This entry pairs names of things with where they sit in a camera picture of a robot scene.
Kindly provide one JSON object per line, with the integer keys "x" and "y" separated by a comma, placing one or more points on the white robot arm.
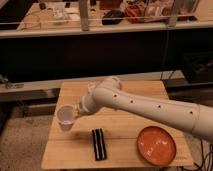
{"x": 188, "y": 117}

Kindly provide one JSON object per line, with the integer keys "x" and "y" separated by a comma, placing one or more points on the black rectangular block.
{"x": 99, "y": 145}

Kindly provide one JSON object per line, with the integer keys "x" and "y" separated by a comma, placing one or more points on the black bag on bench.
{"x": 113, "y": 17}

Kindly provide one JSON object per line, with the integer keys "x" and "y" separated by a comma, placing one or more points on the wooden table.
{"x": 73, "y": 149}

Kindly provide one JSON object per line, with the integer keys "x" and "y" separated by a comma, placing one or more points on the red tool on bench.
{"x": 135, "y": 13}

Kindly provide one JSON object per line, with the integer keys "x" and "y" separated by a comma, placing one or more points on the orange round plate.
{"x": 156, "y": 146}

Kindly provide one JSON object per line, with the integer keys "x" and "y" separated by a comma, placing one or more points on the metal post left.
{"x": 83, "y": 9}

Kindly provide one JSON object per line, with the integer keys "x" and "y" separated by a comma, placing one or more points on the metal post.
{"x": 83, "y": 9}
{"x": 174, "y": 13}

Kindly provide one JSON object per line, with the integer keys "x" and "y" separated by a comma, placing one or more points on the metal post right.
{"x": 174, "y": 13}

